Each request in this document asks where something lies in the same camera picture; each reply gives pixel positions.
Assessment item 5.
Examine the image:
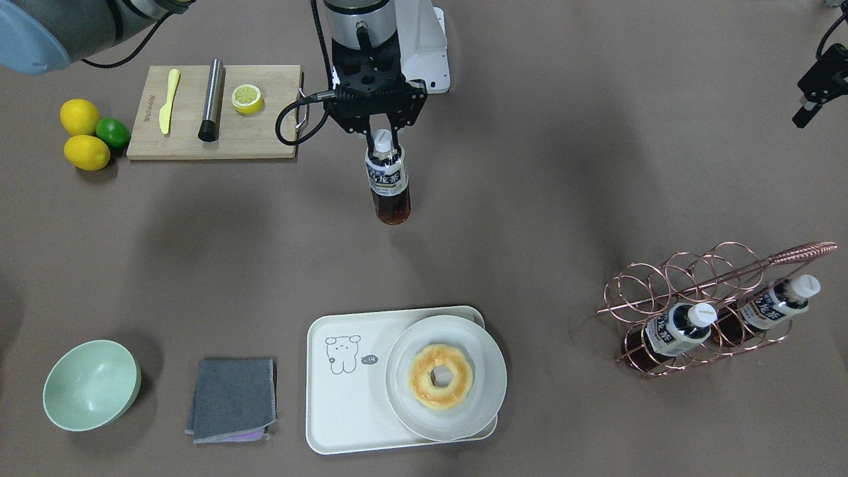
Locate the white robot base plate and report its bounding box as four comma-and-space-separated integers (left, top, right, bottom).
395, 1, 451, 94

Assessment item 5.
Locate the mint green bowl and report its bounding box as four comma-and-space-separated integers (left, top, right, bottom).
42, 339, 142, 432

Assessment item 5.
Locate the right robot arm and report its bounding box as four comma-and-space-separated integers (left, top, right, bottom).
2, 1, 448, 155

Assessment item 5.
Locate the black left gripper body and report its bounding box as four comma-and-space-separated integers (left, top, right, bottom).
797, 44, 847, 108

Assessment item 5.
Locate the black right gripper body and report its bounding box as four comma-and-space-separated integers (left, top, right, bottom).
330, 40, 428, 134

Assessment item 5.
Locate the bamboo cutting board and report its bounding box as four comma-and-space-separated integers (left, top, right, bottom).
125, 64, 303, 161

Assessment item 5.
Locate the yellow lemon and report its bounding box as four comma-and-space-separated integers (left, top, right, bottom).
60, 99, 102, 136
63, 135, 111, 171

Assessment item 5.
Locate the glazed ring donut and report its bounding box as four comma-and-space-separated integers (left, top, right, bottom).
407, 343, 474, 411

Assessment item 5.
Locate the copper wire bottle rack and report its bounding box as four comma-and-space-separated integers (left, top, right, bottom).
598, 241, 838, 378

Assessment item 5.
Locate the yellow plastic knife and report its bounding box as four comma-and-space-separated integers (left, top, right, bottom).
158, 68, 181, 136

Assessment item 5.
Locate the cream rabbit print tray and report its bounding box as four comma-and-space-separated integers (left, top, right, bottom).
305, 305, 498, 454

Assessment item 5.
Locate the folded grey cloth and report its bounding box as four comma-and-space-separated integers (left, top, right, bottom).
185, 357, 278, 445

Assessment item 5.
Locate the tea bottle front rack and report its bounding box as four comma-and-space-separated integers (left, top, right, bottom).
620, 303, 718, 372

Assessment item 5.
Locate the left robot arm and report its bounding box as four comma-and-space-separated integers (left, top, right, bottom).
792, 1, 847, 128

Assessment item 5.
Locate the yellow lemon lower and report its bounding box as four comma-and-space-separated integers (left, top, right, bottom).
63, 135, 111, 171

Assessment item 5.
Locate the yellow lemon upper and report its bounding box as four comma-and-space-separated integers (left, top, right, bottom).
60, 99, 102, 136

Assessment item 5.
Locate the green lime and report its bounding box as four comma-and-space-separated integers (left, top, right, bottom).
95, 117, 131, 149

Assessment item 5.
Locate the steel muddler black tip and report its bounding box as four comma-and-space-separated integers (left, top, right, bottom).
197, 58, 225, 144

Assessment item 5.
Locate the tea bottle white cap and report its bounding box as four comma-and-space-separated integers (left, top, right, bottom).
365, 129, 412, 226

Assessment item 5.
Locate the half lemon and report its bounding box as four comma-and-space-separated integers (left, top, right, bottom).
231, 83, 264, 115

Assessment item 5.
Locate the tea bottle rear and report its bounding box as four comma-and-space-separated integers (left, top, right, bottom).
712, 274, 822, 348

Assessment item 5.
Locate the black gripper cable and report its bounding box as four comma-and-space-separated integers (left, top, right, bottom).
276, 0, 340, 146

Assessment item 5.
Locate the white round plate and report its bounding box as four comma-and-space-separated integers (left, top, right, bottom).
385, 313, 507, 442

